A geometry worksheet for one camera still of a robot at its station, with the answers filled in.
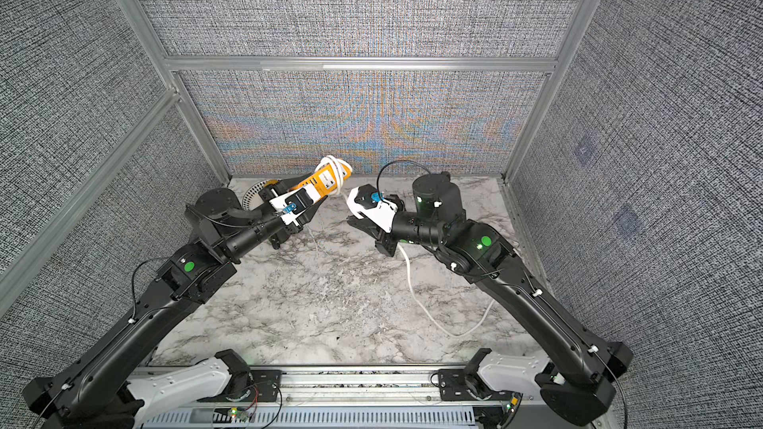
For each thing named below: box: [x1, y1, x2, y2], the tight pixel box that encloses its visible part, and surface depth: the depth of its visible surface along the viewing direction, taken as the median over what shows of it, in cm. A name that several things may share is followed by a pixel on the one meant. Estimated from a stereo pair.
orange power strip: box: [289, 163, 352, 197], surface depth 62 cm
